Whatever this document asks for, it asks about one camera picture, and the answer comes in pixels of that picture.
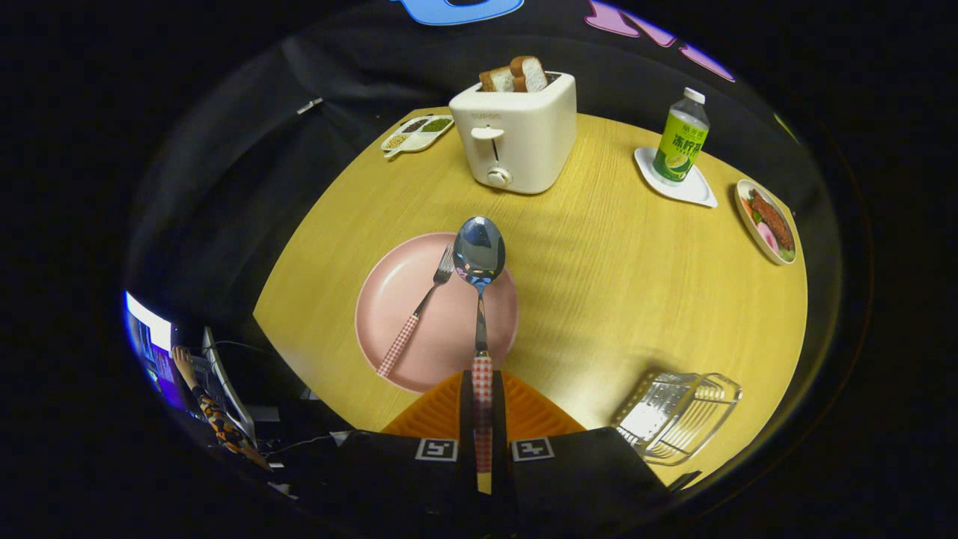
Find metal wire basket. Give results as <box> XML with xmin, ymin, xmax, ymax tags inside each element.
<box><xmin>610</xmin><ymin>371</ymin><xmax>743</xmax><ymax>466</ymax></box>

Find pink plate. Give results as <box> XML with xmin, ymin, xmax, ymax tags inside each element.
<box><xmin>355</xmin><ymin>232</ymin><xmax>519</xmax><ymax>395</ymax></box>

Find white laptop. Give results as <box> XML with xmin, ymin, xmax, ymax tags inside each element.
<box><xmin>201</xmin><ymin>327</ymin><xmax>259</xmax><ymax>444</ymax></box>

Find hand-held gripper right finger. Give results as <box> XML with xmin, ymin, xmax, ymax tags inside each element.
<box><xmin>490</xmin><ymin>369</ymin><xmax>672</xmax><ymax>526</ymax></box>

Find green label drink bottle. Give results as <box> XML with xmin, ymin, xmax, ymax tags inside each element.
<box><xmin>653</xmin><ymin>88</ymin><xmax>710</xmax><ymax>184</ymax></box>

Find checkered handle spoon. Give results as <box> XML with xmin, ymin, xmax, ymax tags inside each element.
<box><xmin>453</xmin><ymin>216</ymin><xmax>507</xmax><ymax>474</ymax></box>

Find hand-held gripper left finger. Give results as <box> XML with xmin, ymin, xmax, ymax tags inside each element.
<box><xmin>314</xmin><ymin>369</ymin><xmax>480</xmax><ymax>529</ymax></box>

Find white toaster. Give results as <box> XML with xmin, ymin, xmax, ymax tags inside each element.
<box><xmin>449</xmin><ymin>71</ymin><xmax>578</xmax><ymax>195</ymax></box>

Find white divided condiment dish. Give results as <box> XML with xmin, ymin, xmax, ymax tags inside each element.
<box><xmin>380</xmin><ymin>115</ymin><xmax>455</xmax><ymax>159</ymax></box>

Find white plate of food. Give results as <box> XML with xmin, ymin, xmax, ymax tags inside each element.
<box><xmin>735</xmin><ymin>178</ymin><xmax>799</xmax><ymax>267</ymax></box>

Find checkered handle fork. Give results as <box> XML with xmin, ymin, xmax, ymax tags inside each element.
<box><xmin>376</xmin><ymin>245</ymin><xmax>456</xmax><ymax>379</ymax></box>

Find brown meat cutlet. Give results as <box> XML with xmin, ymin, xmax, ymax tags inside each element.
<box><xmin>748</xmin><ymin>189</ymin><xmax>796</xmax><ymax>252</ymax></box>

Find white coaster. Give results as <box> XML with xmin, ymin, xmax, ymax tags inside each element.
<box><xmin>634</xmin><ymin>146</ymin><xmax>719</xmax><ymax>209</ymax></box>

